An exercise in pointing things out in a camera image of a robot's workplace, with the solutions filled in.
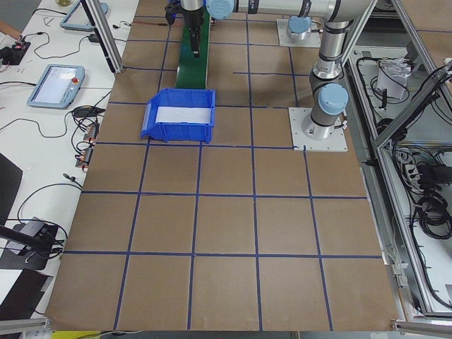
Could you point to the lower teach pendant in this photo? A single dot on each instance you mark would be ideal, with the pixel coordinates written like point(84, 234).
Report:
point(57, 87)

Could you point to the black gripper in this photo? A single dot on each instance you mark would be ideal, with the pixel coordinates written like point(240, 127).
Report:
point(193, 20)

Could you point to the green conveyor belt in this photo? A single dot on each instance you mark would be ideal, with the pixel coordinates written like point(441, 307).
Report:
point(192, 71)

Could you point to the black power adapter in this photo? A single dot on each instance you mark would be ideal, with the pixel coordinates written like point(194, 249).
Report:
point(94, 38)

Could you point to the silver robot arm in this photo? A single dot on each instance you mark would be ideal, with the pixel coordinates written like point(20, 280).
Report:
point(193, 13)
point(330, 99)

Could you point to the aluminium frame post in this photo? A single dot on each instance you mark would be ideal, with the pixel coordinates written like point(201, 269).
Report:
point(97, 19)

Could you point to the teach pendant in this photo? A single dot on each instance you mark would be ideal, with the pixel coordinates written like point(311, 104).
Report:
point(76, 19)
point(57, 87)

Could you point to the upper teach pendant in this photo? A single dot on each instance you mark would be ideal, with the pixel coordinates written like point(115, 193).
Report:
point(76, 19)

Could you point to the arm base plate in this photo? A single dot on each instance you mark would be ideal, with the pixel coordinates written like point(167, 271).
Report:
point(298, 32)
point(307, 136)

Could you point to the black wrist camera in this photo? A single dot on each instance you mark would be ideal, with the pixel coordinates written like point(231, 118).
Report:
point(171, 10)

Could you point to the left blue plastic bin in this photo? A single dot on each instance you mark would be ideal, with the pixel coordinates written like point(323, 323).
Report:
point(180, 115)

